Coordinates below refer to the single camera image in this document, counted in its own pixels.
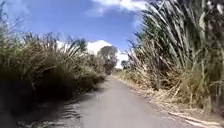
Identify grey paved path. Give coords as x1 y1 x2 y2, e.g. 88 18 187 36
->
19 75 201 128

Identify dry tall grass thicket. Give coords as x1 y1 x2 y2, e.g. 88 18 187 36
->
0 6 108 128

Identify dry straw verge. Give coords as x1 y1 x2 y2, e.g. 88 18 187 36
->
111 73 224 128

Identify tall green cane stand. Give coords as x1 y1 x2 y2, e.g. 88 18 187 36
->
114 0 224 116

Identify distant tree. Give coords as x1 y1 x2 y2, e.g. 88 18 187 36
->
97 45 119 76

